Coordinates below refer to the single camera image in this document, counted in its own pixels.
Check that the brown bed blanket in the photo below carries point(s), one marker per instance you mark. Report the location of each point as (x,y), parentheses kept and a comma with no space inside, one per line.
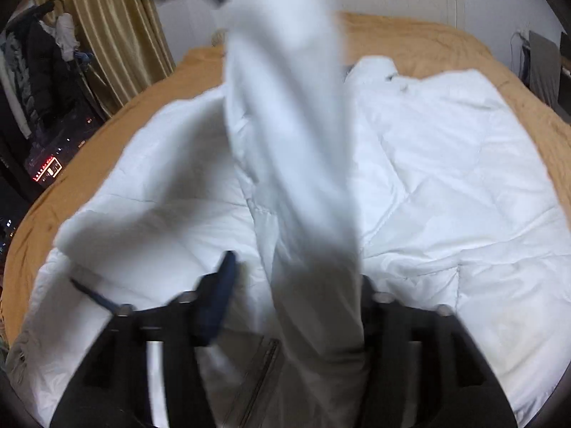
(446,44)

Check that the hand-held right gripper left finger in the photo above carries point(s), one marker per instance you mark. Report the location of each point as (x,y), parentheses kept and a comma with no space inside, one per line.
(222,292)

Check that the window with city lights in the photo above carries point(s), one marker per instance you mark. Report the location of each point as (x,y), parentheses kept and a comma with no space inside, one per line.
(49,160)

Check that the dark coats on rack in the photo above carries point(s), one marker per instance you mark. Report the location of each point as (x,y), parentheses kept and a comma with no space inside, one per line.
(38,67)

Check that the white puffer jacket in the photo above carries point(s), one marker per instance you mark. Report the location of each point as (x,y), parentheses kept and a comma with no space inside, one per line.
(428,178)

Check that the beige striped curtain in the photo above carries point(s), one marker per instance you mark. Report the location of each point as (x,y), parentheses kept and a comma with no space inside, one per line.
(116,22)

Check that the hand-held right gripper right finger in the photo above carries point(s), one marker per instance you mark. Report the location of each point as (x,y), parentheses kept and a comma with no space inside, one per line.
(392,343)

